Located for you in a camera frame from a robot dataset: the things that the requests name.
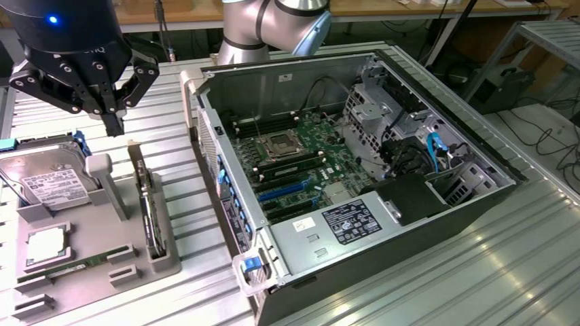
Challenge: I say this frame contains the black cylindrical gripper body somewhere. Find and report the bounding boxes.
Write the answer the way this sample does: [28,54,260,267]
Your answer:
[0,0,135,88]

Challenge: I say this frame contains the black stand pole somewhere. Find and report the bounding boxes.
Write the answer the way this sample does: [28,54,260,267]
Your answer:
[152,0,177,62]

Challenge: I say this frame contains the wooden desk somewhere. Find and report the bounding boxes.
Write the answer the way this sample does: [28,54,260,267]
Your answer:
[112,0,571,25]

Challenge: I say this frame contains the silver hard disk drive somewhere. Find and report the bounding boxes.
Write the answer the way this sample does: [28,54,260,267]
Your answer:
[0,142,101,212]

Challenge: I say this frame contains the black RAM slots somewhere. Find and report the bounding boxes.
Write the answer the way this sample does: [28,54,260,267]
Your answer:
[229,111,301,139]

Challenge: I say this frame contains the black graphics card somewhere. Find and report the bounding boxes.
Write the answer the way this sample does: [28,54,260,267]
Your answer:
[125,139,169,261]

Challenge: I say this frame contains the CPU socket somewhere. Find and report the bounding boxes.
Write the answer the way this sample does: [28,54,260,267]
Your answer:
[256,130,308,160]

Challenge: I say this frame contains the installed black RAM stick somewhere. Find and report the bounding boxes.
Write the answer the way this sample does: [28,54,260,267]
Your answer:
[256,155,328,180]

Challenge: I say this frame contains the green motherboard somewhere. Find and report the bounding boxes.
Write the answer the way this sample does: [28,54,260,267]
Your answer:
[225,107,384,225]

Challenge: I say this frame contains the blue expansion slot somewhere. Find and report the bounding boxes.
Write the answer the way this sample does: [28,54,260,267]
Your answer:
[256,179,315,202]

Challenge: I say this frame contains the silver CPU chip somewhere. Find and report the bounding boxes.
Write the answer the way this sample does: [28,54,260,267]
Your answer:
[24,230,69,266]

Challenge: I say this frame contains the grey parts rack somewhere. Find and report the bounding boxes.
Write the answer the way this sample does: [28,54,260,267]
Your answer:
[0,152,183,323]

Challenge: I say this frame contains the black expansion slot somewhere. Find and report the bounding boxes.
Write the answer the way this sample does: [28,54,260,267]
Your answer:
[261,198,319,220]

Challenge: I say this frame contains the metal disk bay cage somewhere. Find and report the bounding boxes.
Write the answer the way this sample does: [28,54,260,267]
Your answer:
[341,56,443,170]

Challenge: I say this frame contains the green RAM stick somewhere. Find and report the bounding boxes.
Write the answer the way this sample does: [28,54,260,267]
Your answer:
[17,247,129,283]

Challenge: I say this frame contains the open black PC case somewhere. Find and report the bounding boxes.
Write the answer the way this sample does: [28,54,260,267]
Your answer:
[180,40,529,326]

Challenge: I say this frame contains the blue case latch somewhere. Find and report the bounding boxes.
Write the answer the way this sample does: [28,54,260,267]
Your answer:
[239,257,264,273]

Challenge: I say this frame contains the grey power supply unit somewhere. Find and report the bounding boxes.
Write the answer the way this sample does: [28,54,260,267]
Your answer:
[269,189,403,276]

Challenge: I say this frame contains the black plastic shroud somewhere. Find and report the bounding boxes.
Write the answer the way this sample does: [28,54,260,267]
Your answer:
[360,173,451,228]

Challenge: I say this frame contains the black box on floor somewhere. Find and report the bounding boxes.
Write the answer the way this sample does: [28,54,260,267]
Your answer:
[471,67,536,115]

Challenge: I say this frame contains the blue disk carrier bracket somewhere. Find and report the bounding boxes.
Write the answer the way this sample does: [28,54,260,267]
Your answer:
[0,129,93,161]

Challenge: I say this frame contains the thin black disk wire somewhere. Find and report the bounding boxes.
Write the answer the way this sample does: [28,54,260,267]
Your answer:
[0,168,36,207]

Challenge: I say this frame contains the black wire bundle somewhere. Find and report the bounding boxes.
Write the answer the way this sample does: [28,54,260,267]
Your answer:
[380,137,472,179]

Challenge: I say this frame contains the blue SATA wire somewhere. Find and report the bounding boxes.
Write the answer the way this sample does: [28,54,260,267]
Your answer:
[425,131,448,175]

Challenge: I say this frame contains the metal frame table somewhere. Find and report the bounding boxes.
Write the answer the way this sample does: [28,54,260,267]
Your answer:
[461,19,580,103]

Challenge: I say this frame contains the black floor cables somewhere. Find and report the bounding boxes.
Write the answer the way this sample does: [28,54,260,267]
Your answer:
[493,98,580,191]

